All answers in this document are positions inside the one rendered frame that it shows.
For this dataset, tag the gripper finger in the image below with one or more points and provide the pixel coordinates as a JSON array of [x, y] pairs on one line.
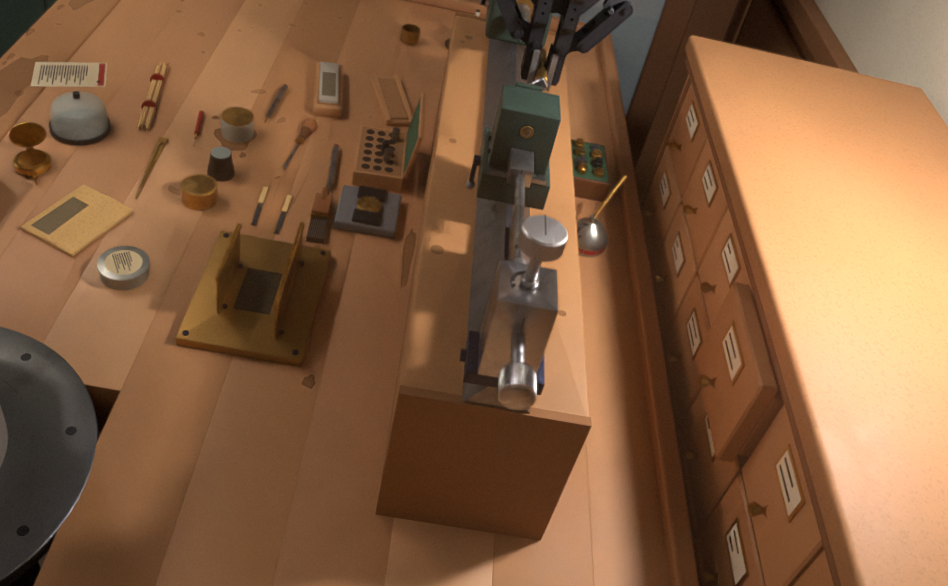
[[596, 32], [529, 36]]

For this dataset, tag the silver slotted dial knob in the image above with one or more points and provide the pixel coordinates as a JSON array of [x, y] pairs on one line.
[[545, 236]]

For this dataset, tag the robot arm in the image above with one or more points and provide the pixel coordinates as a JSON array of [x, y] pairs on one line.
[[26, 456]]

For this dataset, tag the green machine housing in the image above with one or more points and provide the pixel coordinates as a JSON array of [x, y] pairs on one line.
[[497, 20]]

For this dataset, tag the green slide rest block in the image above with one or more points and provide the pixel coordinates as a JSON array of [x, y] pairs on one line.
[[532, 110]]

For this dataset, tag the steel carriage stop block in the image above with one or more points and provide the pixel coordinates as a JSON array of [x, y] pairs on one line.
[[541, 309]]

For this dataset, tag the silver knurled lock knob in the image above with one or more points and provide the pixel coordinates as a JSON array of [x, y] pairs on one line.
[[517, 389]]

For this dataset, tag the black small lever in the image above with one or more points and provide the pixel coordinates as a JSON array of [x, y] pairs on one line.
[[474, 172]]

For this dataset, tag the tan wooden flat box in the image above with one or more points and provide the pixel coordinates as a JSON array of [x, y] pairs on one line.
[[392, 99]]

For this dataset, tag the wooden hole block green lid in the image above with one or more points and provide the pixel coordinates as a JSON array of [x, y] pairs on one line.
[[376, 167]]

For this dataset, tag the silver round oiler brass spout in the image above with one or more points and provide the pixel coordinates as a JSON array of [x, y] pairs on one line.
[[593, 236]]

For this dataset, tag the white stone in wooden holder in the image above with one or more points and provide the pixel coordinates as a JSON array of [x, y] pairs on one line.
[[328, 83]]

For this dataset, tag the grey tray with brass part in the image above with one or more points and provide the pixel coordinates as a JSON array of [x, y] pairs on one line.
[[344, 220]]

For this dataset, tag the dark slim graver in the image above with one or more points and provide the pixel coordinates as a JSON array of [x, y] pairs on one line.
[[276, 102]]

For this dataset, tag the dark grey small block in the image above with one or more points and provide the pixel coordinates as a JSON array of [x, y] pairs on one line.
[[318, 229]]

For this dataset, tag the grey cream round cup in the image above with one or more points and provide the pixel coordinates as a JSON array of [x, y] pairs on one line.
[[237, 126]]

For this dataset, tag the wooden drawer cabinet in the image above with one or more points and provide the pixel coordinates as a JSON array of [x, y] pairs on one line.
[[848, 244]]

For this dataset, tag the dark cone weight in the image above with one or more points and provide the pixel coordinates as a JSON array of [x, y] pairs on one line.
[[221, 165]]

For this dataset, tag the tan round tin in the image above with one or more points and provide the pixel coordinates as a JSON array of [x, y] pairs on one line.
[[198, 194]]

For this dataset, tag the wooden stick bundle red bands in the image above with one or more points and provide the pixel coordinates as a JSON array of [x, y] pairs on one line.
[[152, 96]]

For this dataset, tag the olive pointed tool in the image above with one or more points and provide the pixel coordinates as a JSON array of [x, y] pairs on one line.
[[152, 165]]

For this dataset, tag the wooden machine plinth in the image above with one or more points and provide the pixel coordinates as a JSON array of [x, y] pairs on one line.
[[474, 464]]

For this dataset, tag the grey dome with black base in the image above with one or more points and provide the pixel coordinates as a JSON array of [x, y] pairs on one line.
[[79, 118]]

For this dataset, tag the silver round labelled tin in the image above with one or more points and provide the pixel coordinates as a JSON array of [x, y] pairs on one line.
[[123, 266]]

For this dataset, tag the white card with red end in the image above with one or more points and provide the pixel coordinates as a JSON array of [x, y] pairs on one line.
[[63, 74]]

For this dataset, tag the yellow abrasive pad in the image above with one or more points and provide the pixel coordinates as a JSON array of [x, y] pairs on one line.
[[95, 228]]

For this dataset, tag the brass round stand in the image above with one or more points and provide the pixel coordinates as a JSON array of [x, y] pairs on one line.
[[30, 163]]

